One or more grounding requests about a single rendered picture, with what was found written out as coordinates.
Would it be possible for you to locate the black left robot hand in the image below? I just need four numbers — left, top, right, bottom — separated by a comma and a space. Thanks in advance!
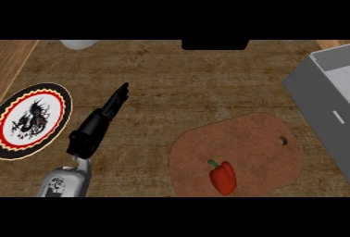
65, 81, 130, 160

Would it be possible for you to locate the brown wooden cutting board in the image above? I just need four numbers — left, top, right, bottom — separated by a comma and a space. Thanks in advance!
168, 112, 304, 198

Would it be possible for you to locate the grey open box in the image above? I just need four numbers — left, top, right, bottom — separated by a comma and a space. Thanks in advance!
282, 43, 350, 186

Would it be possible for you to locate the black plate with dragon print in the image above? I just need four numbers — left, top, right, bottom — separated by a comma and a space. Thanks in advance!
0, 81, 73, 161

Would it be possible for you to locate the pale grey round object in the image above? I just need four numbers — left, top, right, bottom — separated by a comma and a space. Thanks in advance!
59, 39, 101, 51

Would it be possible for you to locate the red bell pepper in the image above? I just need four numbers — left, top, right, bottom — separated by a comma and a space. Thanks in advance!
206, 159, 237, 196

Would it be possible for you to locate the black rectangular appliance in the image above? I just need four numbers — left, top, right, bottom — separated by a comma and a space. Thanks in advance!
180, 39, 249, 51

